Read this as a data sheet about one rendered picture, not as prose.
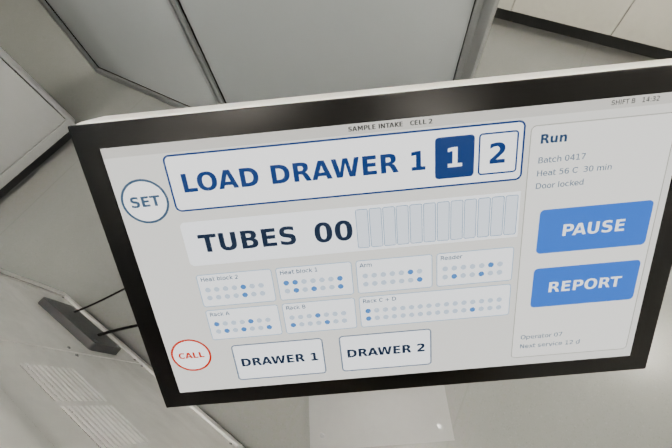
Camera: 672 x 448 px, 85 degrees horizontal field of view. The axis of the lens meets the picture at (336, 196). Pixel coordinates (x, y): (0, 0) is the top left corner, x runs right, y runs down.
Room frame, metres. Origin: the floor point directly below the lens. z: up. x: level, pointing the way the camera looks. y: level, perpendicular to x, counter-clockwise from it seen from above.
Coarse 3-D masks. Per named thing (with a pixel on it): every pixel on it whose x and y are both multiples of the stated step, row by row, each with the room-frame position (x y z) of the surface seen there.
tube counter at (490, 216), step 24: (312, 216) 0.15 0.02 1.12; (336, 216) 0.14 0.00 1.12; (360, 216) 0.14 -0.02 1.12; (384, 216) 0.14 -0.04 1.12; (408, 216) 0.14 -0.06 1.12; (432, 216) 0.13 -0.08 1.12; (456, 216) 0.13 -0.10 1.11; (480, 216) 0.13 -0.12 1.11; (504, 216) 0.13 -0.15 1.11; (312, 240) 0.13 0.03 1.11; (336, 240) 0.13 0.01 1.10; (360, 240) 0.13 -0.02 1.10; (384, 240) 0.12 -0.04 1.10; (408, 240) 0.12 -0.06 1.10; (432, 240) 0.12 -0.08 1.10; (456, 240) 0.12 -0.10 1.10
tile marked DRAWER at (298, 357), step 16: (240, 352) 0.06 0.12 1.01; (256, 352) 0.06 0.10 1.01; (272, 352) 0.06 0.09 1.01; (288, 352) 0.05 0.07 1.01; (304, 352) 0.05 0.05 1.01; (320, 352) 0.05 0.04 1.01; (240, 368) 0.05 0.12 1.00; (256, 368) 0.04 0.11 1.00; (272, 368) 0.04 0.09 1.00; (288, 368) 0.04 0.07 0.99; (304, 368) 0.04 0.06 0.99; (320, 368) 0.04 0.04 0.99
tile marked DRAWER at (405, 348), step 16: (352, 336) 0.06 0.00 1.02; (368, 336) 0.06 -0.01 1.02; (384, 336) 0.06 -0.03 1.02; (400, 336) 0.05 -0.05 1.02; (416, 336) 0.05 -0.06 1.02; (352, 352) 0.05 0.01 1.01; (368, 352) 0.04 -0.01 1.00; (384, 352) 0.04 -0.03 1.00; (400, 352) 0.04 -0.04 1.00; (416, 352) 0.04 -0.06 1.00; (352, 368) 0.03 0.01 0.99; (368, 368) 0.03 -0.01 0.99; (384, 368) 0.03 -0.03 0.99
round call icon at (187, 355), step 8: (168, 344) 0.07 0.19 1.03; (176, 344) 0.07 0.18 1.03; (184, 344) 0.07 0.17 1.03; (192, 344) 0.07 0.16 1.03; (200, 344) 0.07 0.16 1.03; (208, 344) 0.07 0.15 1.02; (176, 352) 0.07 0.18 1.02; (184, 352) 0.07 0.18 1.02; (192, 352) 0.07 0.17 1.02; (200, 352) 0.06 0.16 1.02; (208, 352) 0.06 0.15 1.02; (176, 360) 0.06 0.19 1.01; (184, 360) 0.06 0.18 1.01; (192, 360) 0.06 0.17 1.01; (200, 360) 0.06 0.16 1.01; (208, 360) 0.06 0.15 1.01; (176, 368) 0.05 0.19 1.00; (184, 368) 0.05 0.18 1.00; (192, 368) 0.05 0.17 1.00; (200, 368) 0.05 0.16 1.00; (208, 368) 0.05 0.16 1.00; (216, 368) 0.05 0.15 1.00
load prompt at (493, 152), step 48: (288, 144) 0.19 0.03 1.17; (336, 144) 0.19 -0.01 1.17; (384, 144) 0.18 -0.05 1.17; (432, 144) 0.18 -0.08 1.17; (480, 144) 0.17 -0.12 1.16; (192, 192) 0.17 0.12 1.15; (240, 192) 0.17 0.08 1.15; (288, 192) 0.16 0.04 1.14; (336, 192) 0.16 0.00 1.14; (384, 192) 0.15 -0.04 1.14
